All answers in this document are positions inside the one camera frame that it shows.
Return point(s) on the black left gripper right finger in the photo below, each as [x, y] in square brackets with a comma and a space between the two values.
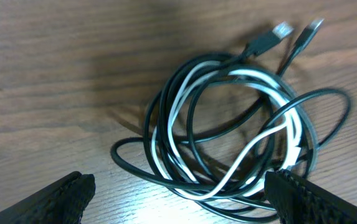
[297, 200]

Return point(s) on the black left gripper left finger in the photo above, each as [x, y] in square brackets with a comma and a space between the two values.
[62, 202]

